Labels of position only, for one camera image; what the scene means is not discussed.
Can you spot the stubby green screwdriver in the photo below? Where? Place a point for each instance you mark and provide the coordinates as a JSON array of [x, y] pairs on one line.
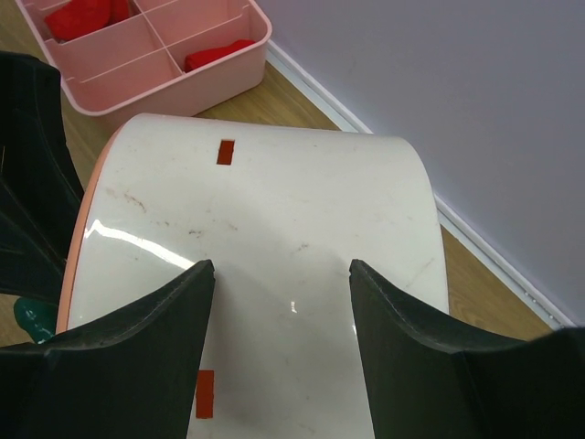
[[38, 319]]

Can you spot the pink compartment tray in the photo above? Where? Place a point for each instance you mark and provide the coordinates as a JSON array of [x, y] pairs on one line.
[[137, 65]]

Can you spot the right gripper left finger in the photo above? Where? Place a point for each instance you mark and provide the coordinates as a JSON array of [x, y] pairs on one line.
[[129, 374]]

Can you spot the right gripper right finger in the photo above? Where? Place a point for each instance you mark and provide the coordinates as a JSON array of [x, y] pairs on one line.
[[429, 375]]

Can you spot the red item compartment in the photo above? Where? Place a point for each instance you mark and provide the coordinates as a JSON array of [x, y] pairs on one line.
[[79, 18], [203, 57]]

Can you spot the red item middle compartment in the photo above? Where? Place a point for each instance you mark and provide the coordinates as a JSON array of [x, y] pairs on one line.
[[79, 18]]

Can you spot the red item right compartment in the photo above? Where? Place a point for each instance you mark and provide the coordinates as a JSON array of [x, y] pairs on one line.
[[203, 57]]

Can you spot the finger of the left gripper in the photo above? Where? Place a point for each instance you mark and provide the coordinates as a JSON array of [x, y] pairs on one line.
[[40, 188]]

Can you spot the white round drawer cabinet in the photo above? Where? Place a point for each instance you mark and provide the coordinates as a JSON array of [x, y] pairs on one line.
[[281, 212]]

